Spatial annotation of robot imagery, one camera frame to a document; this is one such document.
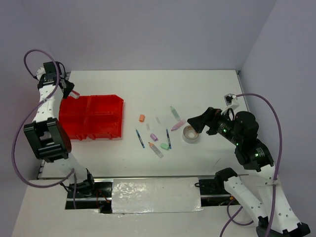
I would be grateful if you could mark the green highlighter cap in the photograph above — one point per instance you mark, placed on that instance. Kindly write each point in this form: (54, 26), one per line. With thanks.
(164, 146)

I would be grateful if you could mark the orange highlighter cap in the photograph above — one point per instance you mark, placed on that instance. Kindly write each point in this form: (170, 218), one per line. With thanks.
(141, 118)

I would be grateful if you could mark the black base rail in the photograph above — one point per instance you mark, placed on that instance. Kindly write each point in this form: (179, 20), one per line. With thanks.
(101, 198)

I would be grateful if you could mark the green highlighter pen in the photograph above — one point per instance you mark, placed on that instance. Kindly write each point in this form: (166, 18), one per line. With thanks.
(175, 114)

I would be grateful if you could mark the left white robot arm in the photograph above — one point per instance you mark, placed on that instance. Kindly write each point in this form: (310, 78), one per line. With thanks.
(46, 136)

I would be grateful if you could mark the purple highlighter cap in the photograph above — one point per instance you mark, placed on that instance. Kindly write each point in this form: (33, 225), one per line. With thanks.
(154, 138)

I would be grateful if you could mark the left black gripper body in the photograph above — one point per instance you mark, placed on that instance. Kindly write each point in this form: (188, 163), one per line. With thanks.
(69, 86)

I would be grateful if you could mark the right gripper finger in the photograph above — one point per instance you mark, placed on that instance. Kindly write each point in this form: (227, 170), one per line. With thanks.
(208, 114)
(198, 124)

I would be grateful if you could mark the orange highlighter pen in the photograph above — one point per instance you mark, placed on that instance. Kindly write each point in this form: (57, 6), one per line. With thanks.
(156, 150)

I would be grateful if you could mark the pink highlighter pen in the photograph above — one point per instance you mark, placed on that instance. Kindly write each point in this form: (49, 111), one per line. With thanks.
(178, 125)

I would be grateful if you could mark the blue gel pen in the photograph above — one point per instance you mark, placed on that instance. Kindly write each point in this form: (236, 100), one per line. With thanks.
(140, 139)
(168, 139)

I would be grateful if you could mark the right blue gel pen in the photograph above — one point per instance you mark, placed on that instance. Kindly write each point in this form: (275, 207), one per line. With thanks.
(168, 139)

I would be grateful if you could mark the large clear tape roll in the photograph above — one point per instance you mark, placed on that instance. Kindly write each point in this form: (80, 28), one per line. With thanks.
(189, 135)

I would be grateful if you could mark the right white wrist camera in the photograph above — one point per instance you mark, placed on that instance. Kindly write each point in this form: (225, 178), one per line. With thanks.
(231, 102)

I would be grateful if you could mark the left blue gel pen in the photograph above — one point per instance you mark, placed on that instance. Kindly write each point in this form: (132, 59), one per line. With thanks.
(140, 139)

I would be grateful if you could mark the red compartment storage bin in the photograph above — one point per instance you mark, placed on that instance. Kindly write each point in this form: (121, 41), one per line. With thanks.
(93, 117)

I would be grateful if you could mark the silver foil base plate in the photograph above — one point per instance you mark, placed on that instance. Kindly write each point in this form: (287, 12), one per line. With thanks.
(155, 195)

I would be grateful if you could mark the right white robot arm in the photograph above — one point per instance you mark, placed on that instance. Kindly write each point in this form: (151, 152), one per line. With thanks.
(271, 212)

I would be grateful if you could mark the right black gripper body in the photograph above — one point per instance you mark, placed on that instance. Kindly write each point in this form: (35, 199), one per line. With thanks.
(221, 124)

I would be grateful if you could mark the blue cap glue bottle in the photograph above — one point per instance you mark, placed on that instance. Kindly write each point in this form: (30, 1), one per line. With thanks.
(74, 94)

